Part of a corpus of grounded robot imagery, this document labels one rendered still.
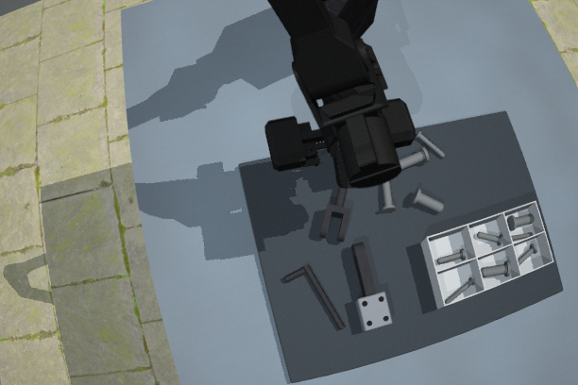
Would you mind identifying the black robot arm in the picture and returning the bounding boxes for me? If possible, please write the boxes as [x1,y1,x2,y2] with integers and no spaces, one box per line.
[267,0,401,189]

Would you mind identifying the dark grey l-shaped hex key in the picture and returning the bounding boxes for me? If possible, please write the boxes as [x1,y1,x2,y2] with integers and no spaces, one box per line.
[284,264,345,330]

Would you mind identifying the grey headed pin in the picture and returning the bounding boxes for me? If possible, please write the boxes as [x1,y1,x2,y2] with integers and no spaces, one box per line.
[416,131,445,158]
[507,214,534,231]
[445,277,475,304]
[437,248,466,264]
[518,243,537,265]
[477,232,503,246]
[511,232,533,241]
[411,188,444,213]
[481,261,511,277]
[399,146,430,170]

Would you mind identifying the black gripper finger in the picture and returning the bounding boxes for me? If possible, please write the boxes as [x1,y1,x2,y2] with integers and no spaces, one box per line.
[298,122,320,168]

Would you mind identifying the white headed pin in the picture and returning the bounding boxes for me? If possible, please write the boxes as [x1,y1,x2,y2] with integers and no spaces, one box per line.
[382,181,396,213]

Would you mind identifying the white compartment tray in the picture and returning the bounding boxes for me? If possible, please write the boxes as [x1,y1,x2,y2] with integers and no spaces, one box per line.
[421,201,554,310]

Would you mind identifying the grey clevis fork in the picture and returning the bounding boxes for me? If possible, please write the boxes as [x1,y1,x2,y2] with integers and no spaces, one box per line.
[319,187,351,242]

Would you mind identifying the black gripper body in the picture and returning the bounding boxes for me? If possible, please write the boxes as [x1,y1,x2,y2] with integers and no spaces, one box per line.
[265,98,416,172]

